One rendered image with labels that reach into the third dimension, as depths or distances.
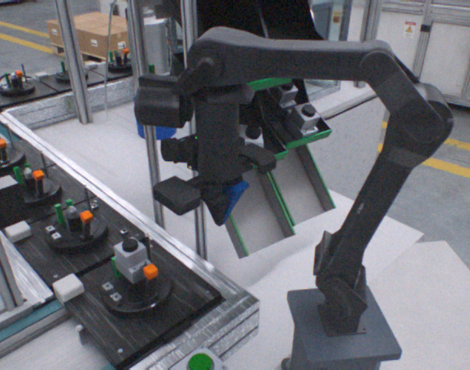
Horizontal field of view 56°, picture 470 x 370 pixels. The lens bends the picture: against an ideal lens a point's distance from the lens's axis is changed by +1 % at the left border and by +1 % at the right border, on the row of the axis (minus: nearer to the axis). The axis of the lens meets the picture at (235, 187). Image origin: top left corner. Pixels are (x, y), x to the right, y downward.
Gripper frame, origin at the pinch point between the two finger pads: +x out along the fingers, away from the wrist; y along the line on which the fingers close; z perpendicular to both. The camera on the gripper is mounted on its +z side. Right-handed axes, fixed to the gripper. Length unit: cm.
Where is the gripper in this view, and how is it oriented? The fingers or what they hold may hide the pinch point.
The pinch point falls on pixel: (219, 205)
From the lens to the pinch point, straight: 65.0
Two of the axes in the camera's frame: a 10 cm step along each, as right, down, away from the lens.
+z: -6.9, -3.9, 6.1
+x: 0.0, 8.5, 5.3
